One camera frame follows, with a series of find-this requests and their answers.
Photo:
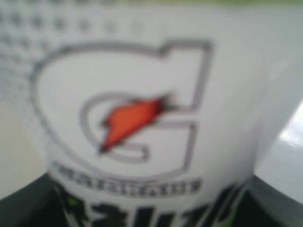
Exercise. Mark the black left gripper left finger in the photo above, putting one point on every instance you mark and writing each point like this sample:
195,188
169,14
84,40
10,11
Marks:
35,205

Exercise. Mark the clear plastic drink bottle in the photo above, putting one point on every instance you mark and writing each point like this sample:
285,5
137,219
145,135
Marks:
150,113

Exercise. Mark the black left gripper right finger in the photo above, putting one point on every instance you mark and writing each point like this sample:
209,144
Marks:
254,203

